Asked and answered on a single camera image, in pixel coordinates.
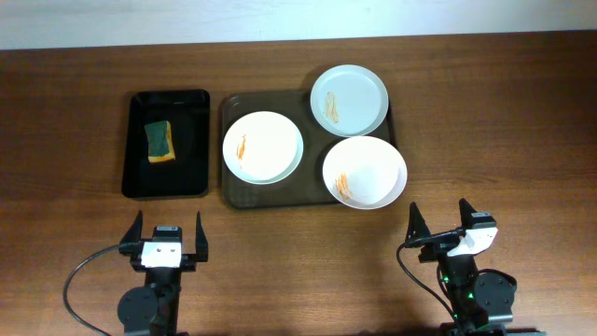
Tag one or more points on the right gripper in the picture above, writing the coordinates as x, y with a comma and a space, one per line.
438, 252

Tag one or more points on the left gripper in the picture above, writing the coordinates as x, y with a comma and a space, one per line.
132, 250

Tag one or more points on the white plate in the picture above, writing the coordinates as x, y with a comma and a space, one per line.
364, 172
262, 147

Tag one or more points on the green and yellow sponge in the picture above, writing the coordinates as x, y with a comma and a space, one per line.
160, 146

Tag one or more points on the pale blue plate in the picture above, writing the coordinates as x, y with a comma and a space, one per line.
349, 100

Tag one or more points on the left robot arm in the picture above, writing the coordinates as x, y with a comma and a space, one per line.
152, 309

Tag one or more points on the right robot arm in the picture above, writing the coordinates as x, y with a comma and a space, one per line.
479, 301

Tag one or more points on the black plastic tray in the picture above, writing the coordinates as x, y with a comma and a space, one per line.
187, 175

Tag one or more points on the brown plastic serving tray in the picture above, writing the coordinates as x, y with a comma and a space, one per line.
305, 186

